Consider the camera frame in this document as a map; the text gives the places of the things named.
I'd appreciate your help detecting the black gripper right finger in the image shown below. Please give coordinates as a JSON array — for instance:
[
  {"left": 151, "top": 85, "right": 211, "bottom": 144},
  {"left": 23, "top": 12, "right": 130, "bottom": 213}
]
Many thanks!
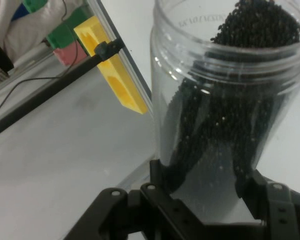
[{"left": 234, "top": 167, "right": 300, "bottom": 240}]

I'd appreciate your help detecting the yellow plastic box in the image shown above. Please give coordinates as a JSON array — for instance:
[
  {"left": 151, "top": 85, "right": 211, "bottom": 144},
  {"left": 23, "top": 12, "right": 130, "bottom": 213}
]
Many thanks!
[{"left": 74, "top": 16, "right": 148, "bottom": 116}]

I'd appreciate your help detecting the blue plastic block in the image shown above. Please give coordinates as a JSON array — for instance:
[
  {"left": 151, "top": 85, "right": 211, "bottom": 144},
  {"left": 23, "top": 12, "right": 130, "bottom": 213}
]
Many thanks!
[{"left": 11, "top": 4, "right": 28, "bottom": 22}]

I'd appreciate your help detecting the clear plastic jar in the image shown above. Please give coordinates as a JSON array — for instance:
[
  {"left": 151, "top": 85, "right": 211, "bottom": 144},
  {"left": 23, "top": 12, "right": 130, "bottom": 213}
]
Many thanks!
[{"left": 149, "top": 0, "right": 300, "bottom": 222}]

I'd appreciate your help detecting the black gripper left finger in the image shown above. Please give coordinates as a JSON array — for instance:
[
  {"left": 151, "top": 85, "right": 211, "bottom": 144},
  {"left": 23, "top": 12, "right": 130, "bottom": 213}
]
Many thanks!
[{"left": 63, "top": 159, "right": 207, "bottom": 240}]

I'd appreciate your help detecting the black seeds pile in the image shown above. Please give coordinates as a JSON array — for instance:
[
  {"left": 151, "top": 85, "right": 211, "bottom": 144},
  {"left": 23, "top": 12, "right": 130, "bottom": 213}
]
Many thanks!
[{"left": 164, "top": 0, "right": 300, "bottom": 201}]

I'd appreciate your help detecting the white cloth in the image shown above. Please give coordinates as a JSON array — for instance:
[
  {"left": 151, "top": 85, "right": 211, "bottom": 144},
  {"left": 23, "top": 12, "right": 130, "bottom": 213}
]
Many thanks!
[{"left": 3, "top": 0, "right": 90, "bottom": 62}]

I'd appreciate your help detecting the short aluminium frame rail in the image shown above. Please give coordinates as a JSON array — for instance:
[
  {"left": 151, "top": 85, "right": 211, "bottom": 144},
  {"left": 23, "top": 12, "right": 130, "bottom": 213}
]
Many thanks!
[{"left": 87, "top": 0, "right": 154, "bottom": 118}]

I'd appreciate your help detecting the thin dark wire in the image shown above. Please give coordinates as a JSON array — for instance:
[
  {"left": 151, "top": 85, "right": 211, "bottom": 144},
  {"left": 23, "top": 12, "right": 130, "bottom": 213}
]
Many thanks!
[{"left": 0, "top": 0, "right": 79, "bottom": 121}]

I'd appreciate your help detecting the large green plastic block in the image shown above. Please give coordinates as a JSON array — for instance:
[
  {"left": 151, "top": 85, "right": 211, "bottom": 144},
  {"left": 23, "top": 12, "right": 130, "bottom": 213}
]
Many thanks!
[{"left": 46, "top": 4, "right": 94, "bottom": 50}]

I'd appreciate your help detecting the small green plastic block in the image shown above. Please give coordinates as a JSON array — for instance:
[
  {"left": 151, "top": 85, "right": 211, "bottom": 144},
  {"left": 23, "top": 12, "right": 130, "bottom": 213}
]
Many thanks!
[{"left": 23, "top": 0, "right": 48, "bottom": 13}]

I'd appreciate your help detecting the pink plastic block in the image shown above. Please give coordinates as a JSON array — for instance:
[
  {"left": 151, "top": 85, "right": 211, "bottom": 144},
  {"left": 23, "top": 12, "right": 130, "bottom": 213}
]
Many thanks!
[{"left": 53, "top": 46, "right": 88, "bottom": 67}]

